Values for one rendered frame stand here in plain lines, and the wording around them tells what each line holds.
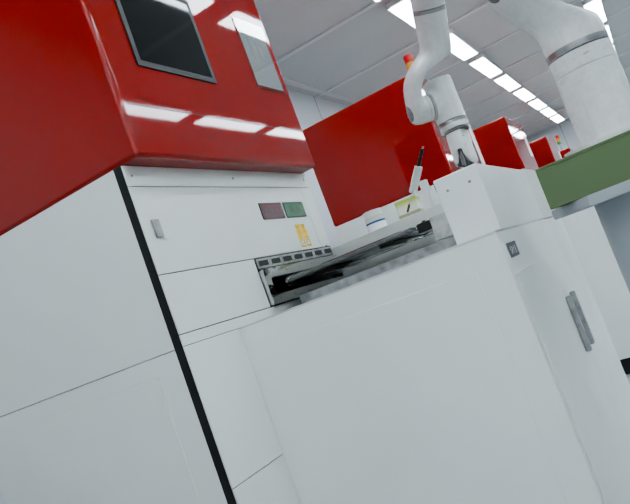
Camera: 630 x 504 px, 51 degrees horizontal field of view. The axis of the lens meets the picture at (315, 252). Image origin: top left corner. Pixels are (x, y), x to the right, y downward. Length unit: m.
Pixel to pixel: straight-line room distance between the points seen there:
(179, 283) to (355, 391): 0.44
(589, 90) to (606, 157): 0.15
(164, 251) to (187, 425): 0.36
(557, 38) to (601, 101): 0.15
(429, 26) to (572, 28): 0.60
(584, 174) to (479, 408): 0.48
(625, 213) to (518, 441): 0.47
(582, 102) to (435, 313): 0.49
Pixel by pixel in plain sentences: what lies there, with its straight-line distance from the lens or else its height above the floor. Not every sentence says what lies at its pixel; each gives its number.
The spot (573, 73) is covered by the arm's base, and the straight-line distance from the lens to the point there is 1.39.
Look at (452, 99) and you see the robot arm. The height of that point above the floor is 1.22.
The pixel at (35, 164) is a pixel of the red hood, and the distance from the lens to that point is 1.64.
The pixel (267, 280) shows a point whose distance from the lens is 1.69.
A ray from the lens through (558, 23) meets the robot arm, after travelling 1.41.
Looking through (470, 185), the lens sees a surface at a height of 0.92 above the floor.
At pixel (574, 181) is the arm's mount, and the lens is 1.32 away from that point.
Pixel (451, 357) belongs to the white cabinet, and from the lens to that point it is 1.35.
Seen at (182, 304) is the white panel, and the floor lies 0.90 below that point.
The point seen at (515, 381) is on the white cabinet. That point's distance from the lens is 1.33.
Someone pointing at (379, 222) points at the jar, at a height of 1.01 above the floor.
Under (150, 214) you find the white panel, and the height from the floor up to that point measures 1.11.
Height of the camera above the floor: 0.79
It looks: 5 degrees up
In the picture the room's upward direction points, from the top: 20 degrees counter-clockwise
